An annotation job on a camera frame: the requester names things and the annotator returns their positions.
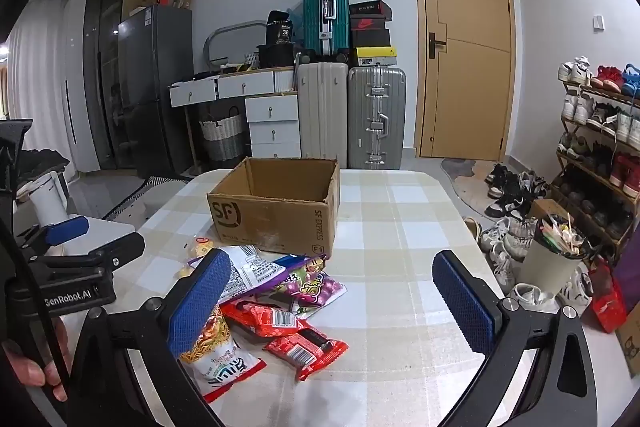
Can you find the rows of racked sneakers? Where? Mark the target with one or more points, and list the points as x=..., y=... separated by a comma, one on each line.
x=580, y=107

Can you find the black bag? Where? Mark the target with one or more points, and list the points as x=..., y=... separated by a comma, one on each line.
x=280, y=29

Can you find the dark ribbed cloth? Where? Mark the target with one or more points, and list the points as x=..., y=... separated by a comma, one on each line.
x=42, y=162

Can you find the small cardboard carton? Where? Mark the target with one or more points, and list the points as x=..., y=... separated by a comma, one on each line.
x=542, y=209

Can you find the curved grey metal tube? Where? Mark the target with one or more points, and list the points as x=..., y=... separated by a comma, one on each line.
x=220, y=31

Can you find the wooden shoe rack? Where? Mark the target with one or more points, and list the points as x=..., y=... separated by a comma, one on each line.
x=600, y=180

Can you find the brown cardboard box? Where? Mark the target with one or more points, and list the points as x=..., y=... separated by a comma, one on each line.
x=260, y=222

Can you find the black white patterned rug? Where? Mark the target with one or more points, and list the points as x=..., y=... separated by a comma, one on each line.
x=150, y=189

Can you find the silver suitcase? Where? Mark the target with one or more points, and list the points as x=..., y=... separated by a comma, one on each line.
x=365, y=122

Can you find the red black shoebox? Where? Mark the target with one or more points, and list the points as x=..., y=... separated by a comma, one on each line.
x=367, y=24

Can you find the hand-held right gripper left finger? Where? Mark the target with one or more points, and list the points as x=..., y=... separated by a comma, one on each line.
x=200, y=302

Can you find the cream cracker packet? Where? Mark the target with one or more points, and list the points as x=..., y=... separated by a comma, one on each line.
x=205, y=249

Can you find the white curtain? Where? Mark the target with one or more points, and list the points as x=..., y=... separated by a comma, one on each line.
x=40, y=82

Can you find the white noodle snack packet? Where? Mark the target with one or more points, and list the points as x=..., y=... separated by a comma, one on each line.
x=220, y=362

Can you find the purple grape snack packet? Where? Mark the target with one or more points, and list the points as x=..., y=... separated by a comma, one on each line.
x=315, y=292

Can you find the yellow black shoebox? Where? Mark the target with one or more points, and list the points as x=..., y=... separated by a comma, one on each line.
x=375, y=53

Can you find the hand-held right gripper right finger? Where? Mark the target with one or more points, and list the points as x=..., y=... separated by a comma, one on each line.
x=465, y=302

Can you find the teal suitcase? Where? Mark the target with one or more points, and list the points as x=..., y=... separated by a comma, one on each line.
x=315, y=17

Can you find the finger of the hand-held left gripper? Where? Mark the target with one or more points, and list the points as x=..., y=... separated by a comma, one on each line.
x=67, y=228
x=120, y=247

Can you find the purple bag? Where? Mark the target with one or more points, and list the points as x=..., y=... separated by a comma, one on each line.
x=631, y=272

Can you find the wooden door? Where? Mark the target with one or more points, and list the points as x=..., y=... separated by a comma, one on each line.
x=465, y=82

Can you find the cream suitcase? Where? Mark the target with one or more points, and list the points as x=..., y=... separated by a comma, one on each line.
x=320, y=117

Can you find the white perforated basket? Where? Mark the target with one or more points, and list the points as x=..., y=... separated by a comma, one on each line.
x=251, y=59

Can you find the white appliance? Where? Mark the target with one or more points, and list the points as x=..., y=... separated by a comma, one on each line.
x=47, y=202

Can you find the red snack packet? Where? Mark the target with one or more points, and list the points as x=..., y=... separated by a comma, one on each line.
x=305, y=349
x=260, y=317

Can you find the woven laundry basket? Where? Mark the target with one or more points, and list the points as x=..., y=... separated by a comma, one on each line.
x=222, y=132

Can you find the red gift bag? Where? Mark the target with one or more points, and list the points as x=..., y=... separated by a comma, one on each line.
x=607, y=302

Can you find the cat print carton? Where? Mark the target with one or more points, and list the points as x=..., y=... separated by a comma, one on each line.
x=631, y=342

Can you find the white drawer desk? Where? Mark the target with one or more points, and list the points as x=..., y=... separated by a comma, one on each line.
x=270, y=109

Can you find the dark grey refrigerator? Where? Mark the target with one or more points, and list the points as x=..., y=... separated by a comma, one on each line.
x=150, y=82

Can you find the dark glass wardrobe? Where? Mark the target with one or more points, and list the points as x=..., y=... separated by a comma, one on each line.
x=100, y=57

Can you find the white wall switch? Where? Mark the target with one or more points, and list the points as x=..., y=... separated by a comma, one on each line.
x=598, y=22

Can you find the plaid tablecloth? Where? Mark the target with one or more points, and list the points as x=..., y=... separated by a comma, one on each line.
x=400, y=232

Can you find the person's left hand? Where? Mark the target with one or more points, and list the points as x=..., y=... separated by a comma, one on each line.
x=22, y=364

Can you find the white bin with sticks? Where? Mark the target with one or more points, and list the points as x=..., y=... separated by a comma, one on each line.
x=545, y=262

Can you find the black storage box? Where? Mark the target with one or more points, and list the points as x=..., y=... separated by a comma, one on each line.
x=275, y=57

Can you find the white grey snack packet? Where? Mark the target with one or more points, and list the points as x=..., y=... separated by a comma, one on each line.
x=250, y=272

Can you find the grey irregular doormat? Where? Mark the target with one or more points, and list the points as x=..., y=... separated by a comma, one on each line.
x=465, y=187

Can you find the pile of loose shoes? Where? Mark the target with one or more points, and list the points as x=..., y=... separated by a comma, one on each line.
x=505, y=202

